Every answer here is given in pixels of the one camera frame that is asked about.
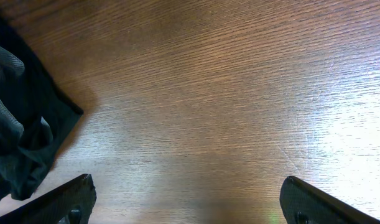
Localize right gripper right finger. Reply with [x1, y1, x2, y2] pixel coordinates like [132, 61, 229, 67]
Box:
[279, 176, 380, 224]

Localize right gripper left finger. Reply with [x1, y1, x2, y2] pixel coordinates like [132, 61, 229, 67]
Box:
[0, 174, 96, 224]

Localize black t-shirt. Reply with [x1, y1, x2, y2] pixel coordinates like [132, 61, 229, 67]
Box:
[0, 16, 83, 201]

